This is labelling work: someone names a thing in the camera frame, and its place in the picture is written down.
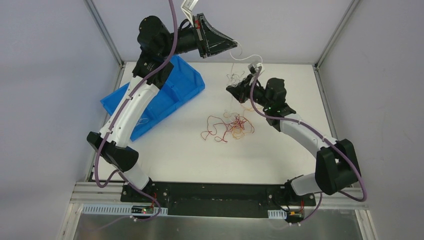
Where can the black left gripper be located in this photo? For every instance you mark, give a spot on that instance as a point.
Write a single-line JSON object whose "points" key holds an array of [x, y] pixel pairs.
{"points": [[201, 35]]}

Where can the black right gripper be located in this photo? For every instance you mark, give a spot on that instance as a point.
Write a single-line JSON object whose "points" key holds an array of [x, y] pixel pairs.
{"points": [[245, 91]]}

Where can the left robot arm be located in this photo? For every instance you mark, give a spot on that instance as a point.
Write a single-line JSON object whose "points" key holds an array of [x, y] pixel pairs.
{"points": [[149, 76]]}

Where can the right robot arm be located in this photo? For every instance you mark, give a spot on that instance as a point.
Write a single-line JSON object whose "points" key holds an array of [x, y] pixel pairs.
{"points": [[336, 165]]}

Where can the blue plastic divided bin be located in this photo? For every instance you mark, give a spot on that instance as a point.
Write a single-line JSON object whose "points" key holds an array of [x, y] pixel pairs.
{"points": [[172, 92]]}

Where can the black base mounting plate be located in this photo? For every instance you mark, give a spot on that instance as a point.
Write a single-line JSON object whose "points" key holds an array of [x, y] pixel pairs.
{"points": [[217, 199]]}

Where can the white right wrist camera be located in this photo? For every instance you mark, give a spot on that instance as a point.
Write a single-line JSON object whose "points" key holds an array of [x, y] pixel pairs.
{"points": [[255, 67]]}

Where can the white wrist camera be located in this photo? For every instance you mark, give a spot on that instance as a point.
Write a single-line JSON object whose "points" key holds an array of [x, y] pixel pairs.
{"points": [[187, 7], [255, 67]]}

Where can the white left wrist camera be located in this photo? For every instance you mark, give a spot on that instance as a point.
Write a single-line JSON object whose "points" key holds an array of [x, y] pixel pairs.
{"points": [[187, 7]]}

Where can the aluminium frame rail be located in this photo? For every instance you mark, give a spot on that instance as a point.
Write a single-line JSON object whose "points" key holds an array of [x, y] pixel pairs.
{"points": [[97, 213]]}

